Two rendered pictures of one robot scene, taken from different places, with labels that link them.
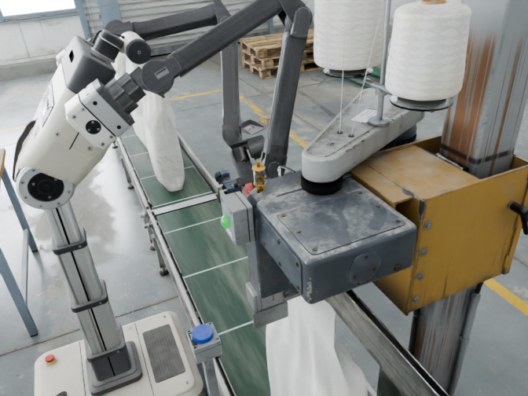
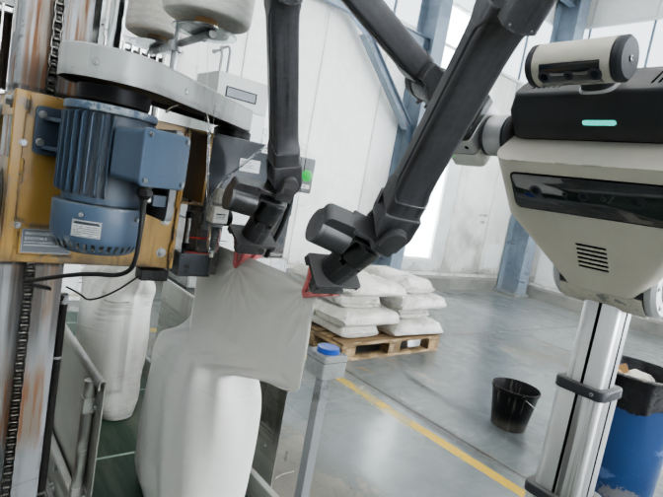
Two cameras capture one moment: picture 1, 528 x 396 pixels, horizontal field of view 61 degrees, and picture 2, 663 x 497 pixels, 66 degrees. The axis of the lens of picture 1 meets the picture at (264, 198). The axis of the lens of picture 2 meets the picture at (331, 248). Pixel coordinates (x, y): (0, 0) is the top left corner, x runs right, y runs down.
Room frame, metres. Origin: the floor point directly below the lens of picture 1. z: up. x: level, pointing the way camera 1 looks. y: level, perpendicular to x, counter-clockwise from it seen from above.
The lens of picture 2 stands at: (2.12, -0.23, 1.26)
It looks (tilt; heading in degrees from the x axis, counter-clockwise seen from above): 6 degrees down; 162
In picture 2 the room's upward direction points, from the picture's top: 10 degrees clockwise
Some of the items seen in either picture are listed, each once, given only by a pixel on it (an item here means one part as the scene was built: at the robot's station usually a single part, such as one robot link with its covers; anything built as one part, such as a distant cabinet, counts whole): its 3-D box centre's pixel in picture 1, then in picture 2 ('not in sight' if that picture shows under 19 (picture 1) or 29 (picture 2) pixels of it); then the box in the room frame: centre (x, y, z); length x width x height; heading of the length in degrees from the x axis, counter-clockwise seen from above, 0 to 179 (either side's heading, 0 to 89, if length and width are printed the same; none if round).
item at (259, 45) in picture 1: (287, 42); not in sight; (6.84, -0.50, 0.36); 1.20 x 0.82 x 0.14; 108
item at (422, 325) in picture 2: not in sight; (405, 323); (-1.89, 1.85, 0.20); 0.67 x 0.43 x 0.15; 112
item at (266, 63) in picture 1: (288, 52); not in sight; (6.88, -0.52, 0.22); 1.21 x 0.84 x 0.14; 112
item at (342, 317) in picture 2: not in sight; (357, 313); (-1.66, 1.29, 0.32); 0.66 x 0.43 x 0.15; 114
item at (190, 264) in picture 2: not in sight; (189, 262); (0.92, -0.18, 1.04); 0.08 x 0.06 x 0.05; 112
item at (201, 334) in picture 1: (203, 335); (328, 350); (0.89, 0.20, 0.84); 0.06 x 0.06 x 0.02
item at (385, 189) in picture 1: (369, 208); (179, 164); (0.85, -0.24, 1.26); 0.22 x 0.05 x 0.16; 22
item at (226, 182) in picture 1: (225, 185); not in sight; (2.65, 0.26, 0.35); 0.30 x 0.15 x 0.15; 22
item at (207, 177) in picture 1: (150, 144); not in sight; (3.41, 0.90, 0.35); 2.26 x 0.48 x 0.14; 22
